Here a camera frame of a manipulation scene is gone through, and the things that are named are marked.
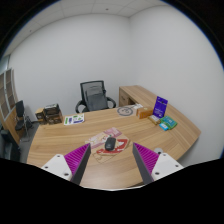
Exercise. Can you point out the green packet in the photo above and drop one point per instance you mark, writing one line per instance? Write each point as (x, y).
(169, 122)

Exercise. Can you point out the yellow small box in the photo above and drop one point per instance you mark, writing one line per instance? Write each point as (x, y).
(155, 120)

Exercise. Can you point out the small brown box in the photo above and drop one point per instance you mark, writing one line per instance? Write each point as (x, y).
(40, 116)

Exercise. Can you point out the wooden bookshelf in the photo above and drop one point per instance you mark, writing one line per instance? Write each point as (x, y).
(8, 103)

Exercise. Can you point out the printed mouse pad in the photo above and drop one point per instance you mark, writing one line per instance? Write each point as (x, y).
(97, 143)

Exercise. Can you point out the purple standing sign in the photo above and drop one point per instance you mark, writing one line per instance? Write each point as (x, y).
(160, 107)

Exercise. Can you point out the white green leaflet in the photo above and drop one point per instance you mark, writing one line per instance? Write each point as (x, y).
(74, 119)

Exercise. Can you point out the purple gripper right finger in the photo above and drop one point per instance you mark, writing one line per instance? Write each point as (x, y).
(154, 165)

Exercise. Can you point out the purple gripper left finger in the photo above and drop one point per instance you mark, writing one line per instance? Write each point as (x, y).
(71, 166)

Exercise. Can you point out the black visitor chair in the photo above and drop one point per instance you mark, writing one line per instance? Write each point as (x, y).
(23, 121)

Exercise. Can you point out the black computer mouse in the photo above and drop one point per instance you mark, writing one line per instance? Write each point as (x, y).
(110, 144)

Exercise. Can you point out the desk cable grommet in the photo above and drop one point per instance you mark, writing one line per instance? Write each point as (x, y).
(158, 150)

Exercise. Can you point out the orange wooden box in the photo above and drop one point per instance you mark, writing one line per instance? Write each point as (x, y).
(144, 112)

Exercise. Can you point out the wooden side cabinet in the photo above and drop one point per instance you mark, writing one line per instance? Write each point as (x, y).
(130, 95)

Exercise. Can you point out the grey mesh office chair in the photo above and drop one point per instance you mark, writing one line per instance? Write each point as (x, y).
(93, 97)

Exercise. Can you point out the blue small packet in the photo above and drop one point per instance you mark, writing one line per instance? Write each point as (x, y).
(164, 126)

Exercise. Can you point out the round patterned coaster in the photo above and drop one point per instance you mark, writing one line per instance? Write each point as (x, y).
(125, 111)

